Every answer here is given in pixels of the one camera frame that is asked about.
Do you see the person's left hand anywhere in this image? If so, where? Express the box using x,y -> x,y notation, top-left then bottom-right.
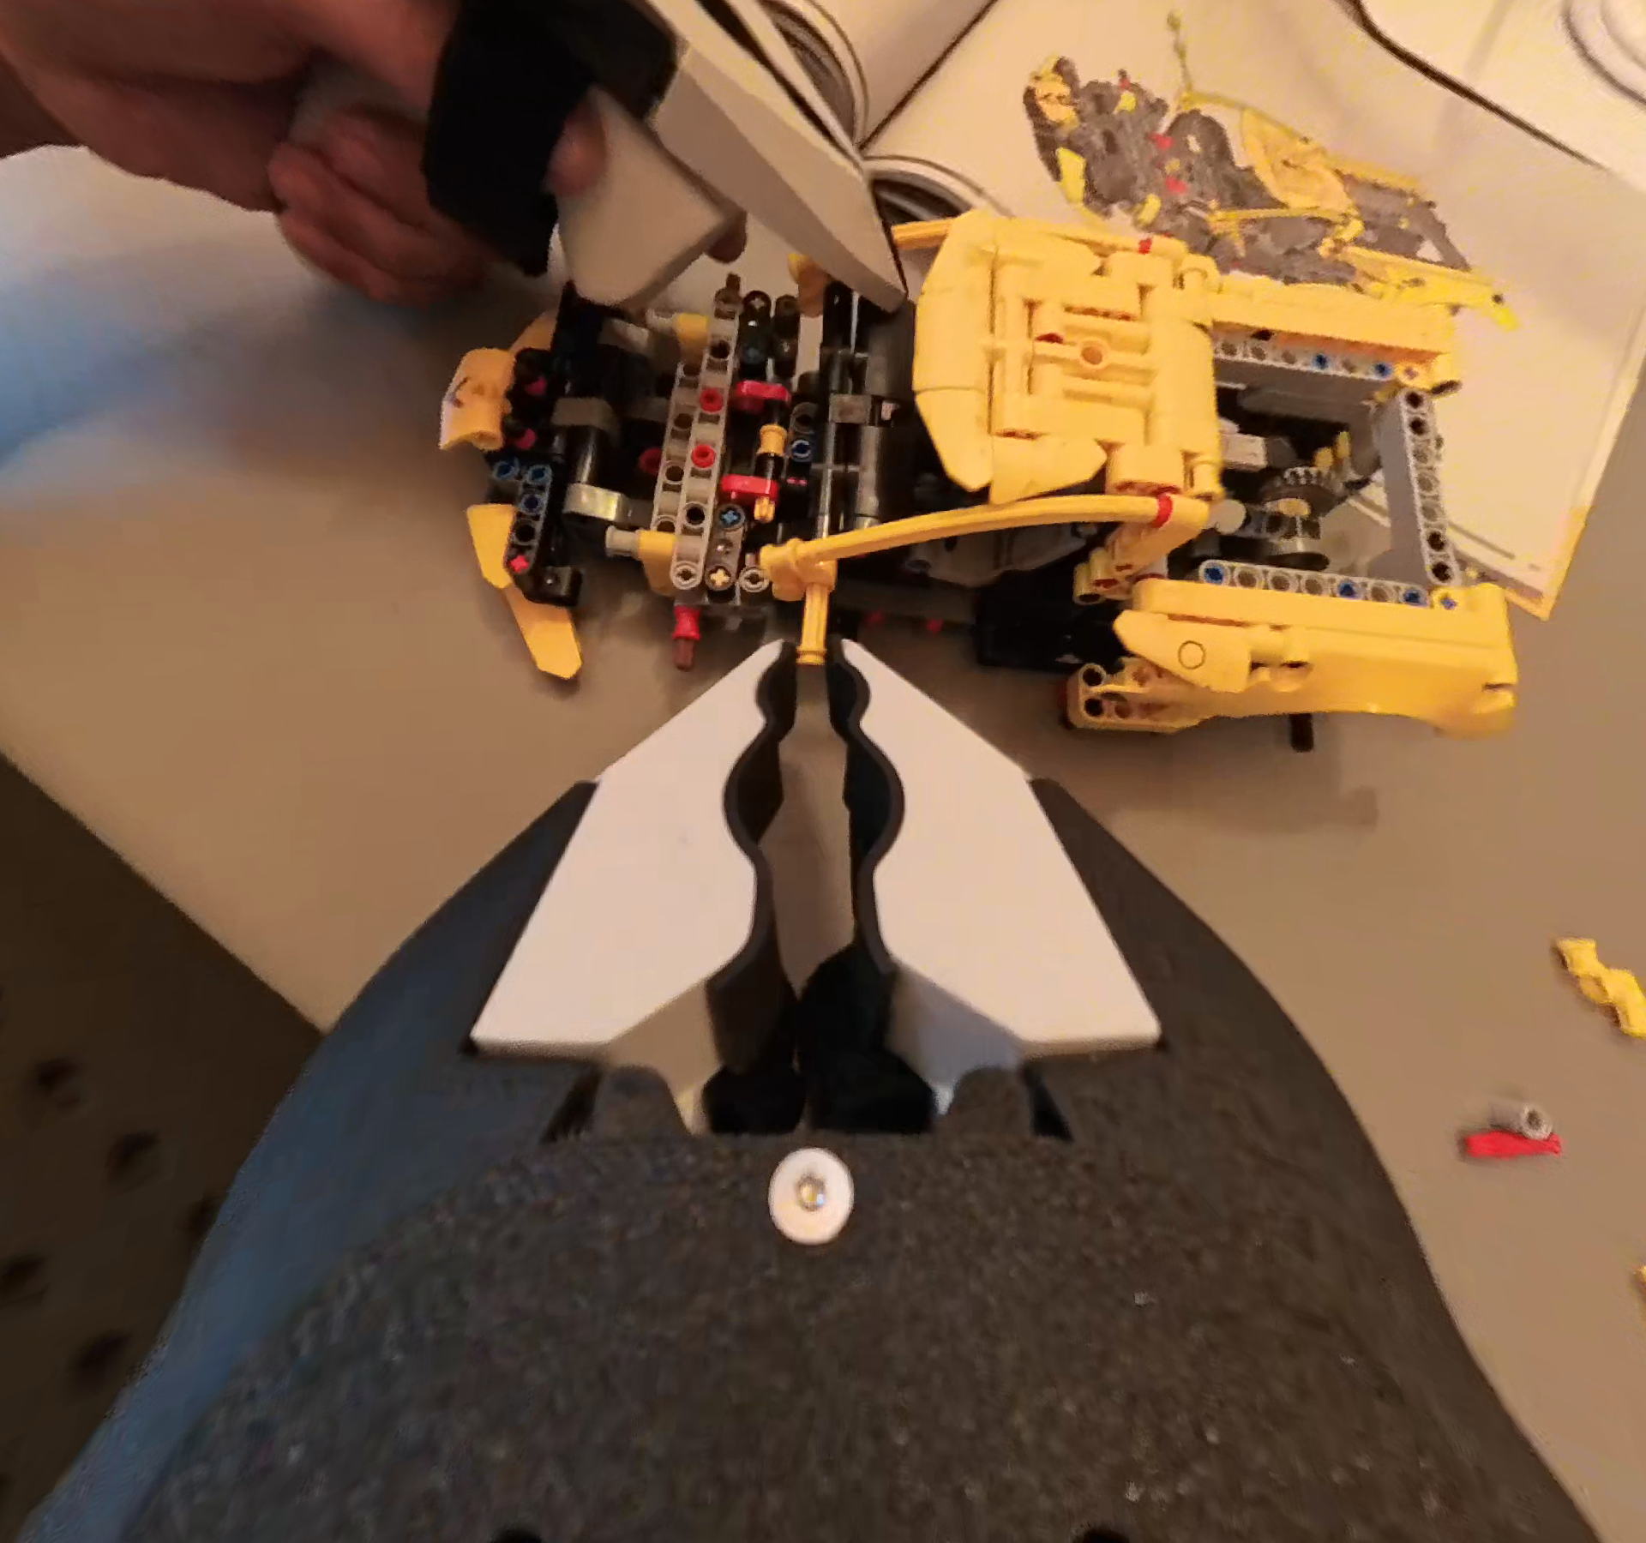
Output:
0,0 -> 604,312

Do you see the yellow toy brick car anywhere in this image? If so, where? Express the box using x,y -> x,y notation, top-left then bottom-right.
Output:
435,203 -> 1522,742

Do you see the dark perforated panel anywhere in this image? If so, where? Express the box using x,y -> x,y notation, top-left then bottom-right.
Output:
0,758 -> 320,1534

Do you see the white tablet stand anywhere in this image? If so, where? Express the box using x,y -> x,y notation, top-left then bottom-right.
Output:
1359,0 -> 1646,178

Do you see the open instruction booklet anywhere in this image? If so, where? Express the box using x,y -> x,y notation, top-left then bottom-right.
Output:
687,0 -> 1646,620

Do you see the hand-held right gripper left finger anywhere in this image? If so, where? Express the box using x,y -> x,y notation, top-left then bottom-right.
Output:
469,639 -> 809,1134

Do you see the grey desk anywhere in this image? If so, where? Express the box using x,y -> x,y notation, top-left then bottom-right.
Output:
0,0 -> 1646,1543

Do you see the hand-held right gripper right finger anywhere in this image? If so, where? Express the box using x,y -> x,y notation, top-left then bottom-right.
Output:
798,639 -> 1165,1134

